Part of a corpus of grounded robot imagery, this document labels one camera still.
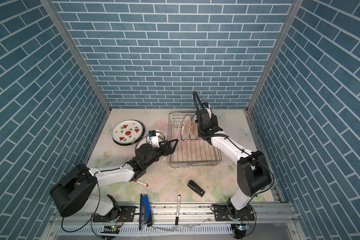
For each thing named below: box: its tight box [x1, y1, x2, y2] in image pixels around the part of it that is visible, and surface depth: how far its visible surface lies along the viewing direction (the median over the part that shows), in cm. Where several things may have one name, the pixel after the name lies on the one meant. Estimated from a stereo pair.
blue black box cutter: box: [139, 194, 153, 231], surface depth 74 cm
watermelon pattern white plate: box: [112, 120, 144, 144], surface depth 105 cm
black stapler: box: [187, 180, 206, 198], surface depth 81 cm
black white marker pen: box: [175, 194, 181, 226], surface depth 77 cm
